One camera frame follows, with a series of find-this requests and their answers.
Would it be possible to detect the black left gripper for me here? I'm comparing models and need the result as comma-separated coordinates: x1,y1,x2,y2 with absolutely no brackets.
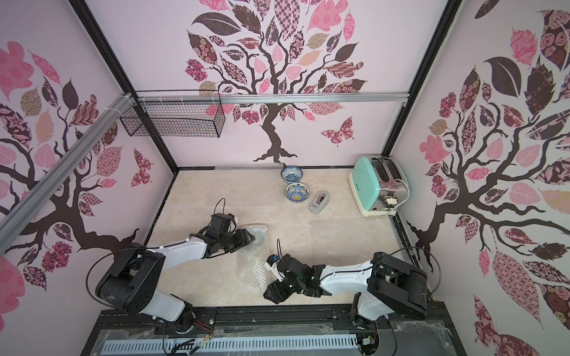
221,229,258,254

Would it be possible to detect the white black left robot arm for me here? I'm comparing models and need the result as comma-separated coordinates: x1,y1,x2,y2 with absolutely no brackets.
95,213,255,333

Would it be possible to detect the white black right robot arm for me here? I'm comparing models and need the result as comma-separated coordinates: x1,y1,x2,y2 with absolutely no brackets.
264,252,428,321

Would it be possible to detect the blue yellow patterned bowl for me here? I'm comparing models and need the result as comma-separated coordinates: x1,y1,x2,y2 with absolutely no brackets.
284,182,310,203

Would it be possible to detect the blue white patterned bowl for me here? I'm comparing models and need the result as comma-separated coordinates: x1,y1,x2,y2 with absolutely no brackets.
281,166,304,183

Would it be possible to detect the grey tape dispenser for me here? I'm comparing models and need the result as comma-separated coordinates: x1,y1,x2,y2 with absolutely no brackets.
309,191,330,215

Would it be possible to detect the mint green toaster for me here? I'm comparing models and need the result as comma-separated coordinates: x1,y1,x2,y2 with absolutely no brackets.
348,155,411,217

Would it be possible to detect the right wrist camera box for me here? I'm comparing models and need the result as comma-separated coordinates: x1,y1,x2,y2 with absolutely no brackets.
265,255,284,282

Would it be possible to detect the black wire wall basket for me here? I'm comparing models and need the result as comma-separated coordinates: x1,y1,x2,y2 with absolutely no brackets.
120,89,226,138

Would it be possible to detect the aluminium frame bar back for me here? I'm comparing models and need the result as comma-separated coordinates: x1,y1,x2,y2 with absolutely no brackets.
221,92,410,105

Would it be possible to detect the aluminium frame bar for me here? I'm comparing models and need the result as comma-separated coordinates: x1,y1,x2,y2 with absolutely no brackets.
1,93,134,254
221,92,410,105

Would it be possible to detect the white toaster power cable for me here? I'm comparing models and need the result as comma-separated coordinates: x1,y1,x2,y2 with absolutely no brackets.
384,177,411,211

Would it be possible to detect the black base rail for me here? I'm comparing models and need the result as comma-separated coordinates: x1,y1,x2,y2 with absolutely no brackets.
81,302,466,355

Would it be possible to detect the white slotted cable duct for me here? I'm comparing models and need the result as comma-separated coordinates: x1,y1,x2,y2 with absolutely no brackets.
99,335,359,355

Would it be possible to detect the aluminium frame bar left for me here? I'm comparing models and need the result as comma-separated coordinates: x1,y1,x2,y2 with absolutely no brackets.
1,93,134,254

